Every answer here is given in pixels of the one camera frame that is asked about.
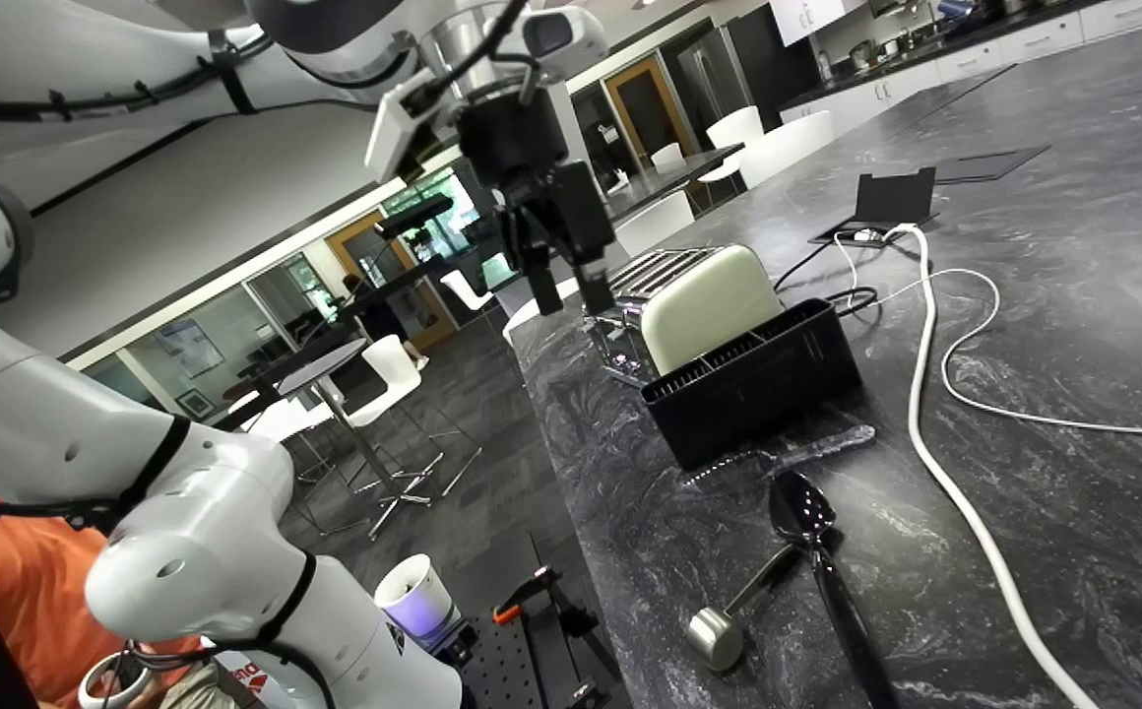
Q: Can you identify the white wall poster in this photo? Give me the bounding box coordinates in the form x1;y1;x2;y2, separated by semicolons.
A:
767;0;872;50

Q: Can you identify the black toaster cord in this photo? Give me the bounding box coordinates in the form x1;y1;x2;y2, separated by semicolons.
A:
774;232;885;326

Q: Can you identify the black metal spoon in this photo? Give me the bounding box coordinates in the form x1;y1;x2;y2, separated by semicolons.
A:
682;540;810;681

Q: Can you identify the thin white cable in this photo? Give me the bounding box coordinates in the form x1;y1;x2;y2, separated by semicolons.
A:
934;265;1142;441

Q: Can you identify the flat black cover plate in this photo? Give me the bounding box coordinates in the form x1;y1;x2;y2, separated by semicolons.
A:
934;143;1055;190

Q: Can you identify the black utensil holder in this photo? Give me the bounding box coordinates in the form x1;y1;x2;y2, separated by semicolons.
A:
638;294;866;473

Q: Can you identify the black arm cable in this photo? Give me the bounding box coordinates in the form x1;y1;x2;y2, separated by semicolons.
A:
0;30;281;131

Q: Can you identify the thick white cable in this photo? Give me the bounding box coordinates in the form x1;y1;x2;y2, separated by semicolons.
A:
858;221;1108;709

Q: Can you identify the white paper cup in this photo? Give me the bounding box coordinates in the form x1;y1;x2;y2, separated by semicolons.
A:
371;553;464;657

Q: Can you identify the person in orange shirt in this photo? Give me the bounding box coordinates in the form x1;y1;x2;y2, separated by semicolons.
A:
0;473;214;709

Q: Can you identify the white chair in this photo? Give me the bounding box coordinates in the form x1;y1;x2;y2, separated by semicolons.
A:
705;101;767;152
327;331;432;431

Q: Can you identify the black slotted spoon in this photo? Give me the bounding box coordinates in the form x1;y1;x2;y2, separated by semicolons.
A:
763;470;906;709

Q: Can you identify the white cabinet counter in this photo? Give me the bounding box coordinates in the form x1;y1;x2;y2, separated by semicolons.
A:
782;0;1142;131

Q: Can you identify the orange handled clamp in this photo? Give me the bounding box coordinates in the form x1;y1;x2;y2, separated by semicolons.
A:
489;563;602;709

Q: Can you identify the dark cafe table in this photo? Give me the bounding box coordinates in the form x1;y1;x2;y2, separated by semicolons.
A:
234;326;485;545

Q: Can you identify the wooden framed door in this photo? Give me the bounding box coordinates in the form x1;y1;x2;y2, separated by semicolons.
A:
327;207;464;358
602;56;698;169

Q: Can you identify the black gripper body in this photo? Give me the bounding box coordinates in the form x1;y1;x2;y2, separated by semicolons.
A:
455;89;621;269

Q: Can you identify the black pop-up power box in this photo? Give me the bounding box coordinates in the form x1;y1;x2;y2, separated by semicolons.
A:
846;167;942;230

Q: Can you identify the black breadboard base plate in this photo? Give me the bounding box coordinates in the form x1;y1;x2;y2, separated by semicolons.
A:
459;613;628;709

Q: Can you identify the cream chrome toaster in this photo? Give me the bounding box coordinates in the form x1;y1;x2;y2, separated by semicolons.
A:
602;240;784;386

